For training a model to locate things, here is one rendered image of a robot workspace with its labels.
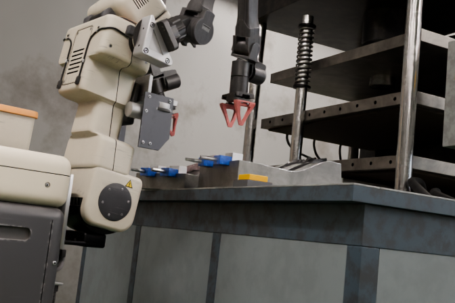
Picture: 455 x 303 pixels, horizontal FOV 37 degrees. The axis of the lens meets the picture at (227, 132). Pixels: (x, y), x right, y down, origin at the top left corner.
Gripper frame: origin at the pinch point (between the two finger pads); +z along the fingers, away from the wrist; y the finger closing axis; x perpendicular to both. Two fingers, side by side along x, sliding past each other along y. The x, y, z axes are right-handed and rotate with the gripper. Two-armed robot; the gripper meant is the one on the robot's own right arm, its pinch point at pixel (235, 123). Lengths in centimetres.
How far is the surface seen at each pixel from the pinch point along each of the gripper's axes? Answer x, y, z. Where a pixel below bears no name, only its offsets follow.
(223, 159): 4.4, -2.4, 12.0
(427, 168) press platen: -90, 9, 3
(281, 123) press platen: -80, 99, -21
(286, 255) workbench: 5, -41, 37
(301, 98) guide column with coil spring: -77, 79, -31
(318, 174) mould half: -26.5, -8.6, 12.7
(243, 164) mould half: 0.7, -8.5, 12.9
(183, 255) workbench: 4.5, 18.0, 42.2
